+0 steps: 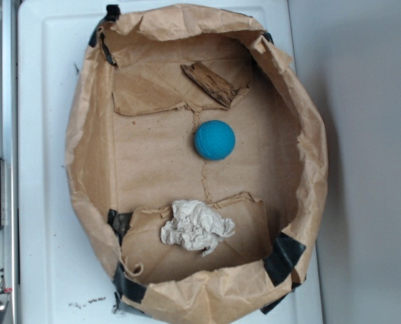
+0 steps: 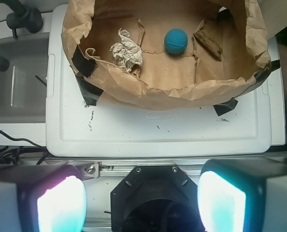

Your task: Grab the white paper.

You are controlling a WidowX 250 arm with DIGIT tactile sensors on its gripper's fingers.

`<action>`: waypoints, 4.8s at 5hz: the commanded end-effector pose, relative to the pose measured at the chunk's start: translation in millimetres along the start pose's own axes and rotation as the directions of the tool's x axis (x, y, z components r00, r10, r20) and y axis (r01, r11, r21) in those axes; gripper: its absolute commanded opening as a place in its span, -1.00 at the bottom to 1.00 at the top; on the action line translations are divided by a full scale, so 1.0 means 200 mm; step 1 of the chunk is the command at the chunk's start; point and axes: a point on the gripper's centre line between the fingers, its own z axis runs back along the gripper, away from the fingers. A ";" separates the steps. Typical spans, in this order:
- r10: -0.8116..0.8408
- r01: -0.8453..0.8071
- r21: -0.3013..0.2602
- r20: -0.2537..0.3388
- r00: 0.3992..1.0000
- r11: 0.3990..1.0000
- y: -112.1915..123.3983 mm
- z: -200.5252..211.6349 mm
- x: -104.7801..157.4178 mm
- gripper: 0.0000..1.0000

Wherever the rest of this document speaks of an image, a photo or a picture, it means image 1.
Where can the white paper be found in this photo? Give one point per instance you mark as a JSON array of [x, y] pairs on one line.
[[196, 227]]

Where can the brown paper bag tray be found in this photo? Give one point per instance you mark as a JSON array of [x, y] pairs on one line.
[[130, 153]]

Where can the blue ball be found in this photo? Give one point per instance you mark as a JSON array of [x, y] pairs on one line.
[[214, 140]]

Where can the brown wood piece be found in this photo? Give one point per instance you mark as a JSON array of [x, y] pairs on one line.
[[214, 85]]

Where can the white plastic tray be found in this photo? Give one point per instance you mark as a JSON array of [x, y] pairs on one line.
[[61, 280]]

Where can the aluminium rail frame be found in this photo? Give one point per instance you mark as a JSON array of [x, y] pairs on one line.
[[9, 286]]

